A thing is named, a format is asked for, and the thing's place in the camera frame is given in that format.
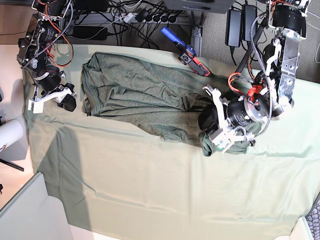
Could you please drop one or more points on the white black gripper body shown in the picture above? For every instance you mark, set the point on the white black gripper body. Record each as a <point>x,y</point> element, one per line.
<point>241,119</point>
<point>36,104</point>

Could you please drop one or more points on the robot arm at edge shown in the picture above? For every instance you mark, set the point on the robot arm at edge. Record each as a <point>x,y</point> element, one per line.
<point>275,68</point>

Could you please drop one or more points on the white cylinder on stand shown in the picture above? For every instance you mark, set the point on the white cylinder on stand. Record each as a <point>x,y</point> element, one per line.
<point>10,132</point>

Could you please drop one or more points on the black power brick left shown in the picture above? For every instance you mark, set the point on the black power brick left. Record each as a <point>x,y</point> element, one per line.
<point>90,33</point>

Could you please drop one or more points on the blue orange clamp at centre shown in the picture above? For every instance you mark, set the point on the blue orange clamp at centre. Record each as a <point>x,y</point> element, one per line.
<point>187,55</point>

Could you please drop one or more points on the aluminium table leg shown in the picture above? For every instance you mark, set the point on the aluminium table leg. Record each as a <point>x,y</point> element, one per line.
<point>197,21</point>

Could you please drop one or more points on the light green table cloth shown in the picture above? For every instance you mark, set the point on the light green table cloth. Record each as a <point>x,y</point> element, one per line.
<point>115,179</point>

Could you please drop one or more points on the black power adapter pair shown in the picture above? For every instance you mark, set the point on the black power adapter pair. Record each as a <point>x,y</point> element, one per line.
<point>238,25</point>

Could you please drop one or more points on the black power strip with plugs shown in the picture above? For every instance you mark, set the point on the black power strip with plugs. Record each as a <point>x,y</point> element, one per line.
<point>146,16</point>

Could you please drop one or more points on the white foam board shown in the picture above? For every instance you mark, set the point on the white foam board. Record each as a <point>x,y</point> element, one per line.
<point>32,214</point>

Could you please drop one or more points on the patterned grey chair corner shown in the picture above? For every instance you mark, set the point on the patterned grey chair corner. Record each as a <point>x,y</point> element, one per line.
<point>313,220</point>

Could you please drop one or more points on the robot arm with orange wires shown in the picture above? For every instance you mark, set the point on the robot arm with orange wires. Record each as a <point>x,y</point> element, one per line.
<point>46,27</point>

